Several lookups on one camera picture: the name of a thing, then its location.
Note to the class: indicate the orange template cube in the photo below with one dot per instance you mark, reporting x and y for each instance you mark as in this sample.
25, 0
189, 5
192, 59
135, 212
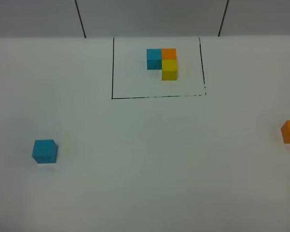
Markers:
168, 53

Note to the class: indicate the blue template cube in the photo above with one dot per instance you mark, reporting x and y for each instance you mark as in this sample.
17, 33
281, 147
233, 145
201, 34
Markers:
153, 59

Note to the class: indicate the yellow template cube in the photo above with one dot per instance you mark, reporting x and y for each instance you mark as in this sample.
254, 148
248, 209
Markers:
169, 70

